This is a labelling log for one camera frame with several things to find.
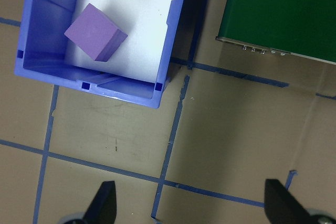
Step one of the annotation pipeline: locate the purple foam cube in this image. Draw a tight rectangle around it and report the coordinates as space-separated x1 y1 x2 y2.
64 3 129 63

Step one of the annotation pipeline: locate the blue plastic storage bin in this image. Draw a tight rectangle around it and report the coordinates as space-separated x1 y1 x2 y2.
14 0 196 110

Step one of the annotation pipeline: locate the white foam pad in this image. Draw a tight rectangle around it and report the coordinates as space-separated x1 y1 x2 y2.
64 0 182 83

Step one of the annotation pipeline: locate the green conveyor belt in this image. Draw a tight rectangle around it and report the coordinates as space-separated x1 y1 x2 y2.
215 0 336 65

